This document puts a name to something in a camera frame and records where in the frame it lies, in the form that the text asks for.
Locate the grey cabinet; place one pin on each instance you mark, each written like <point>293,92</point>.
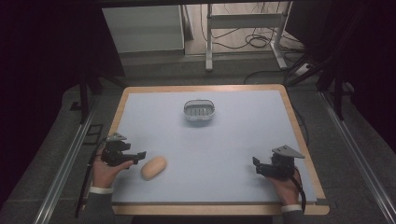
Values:
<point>143,28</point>

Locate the white metal desk frame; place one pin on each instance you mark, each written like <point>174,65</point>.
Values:
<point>246,21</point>

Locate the light blue table mat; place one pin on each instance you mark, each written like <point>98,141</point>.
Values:
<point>218,149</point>

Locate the person's left hand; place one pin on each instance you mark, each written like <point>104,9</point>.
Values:
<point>104,174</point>

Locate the white power strip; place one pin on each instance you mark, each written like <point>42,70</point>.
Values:
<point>303,69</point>

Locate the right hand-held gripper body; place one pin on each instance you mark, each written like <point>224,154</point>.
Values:
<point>280,168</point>

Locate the bread roll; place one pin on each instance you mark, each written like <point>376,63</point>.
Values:
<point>153,168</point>

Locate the aluminium rail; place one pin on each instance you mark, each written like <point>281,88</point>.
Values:
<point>358,155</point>
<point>65,161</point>

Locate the black floor bracket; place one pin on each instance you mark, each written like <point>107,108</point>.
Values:
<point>93,134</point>

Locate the grey slotted oval basket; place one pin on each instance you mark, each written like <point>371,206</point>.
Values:
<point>199,110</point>

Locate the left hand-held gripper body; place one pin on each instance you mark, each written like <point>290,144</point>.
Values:
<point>113,154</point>

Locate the person's right hand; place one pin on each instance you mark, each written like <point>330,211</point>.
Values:
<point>286,189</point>

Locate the black metal stand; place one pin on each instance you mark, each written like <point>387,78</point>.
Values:
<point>337,90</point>
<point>84,96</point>

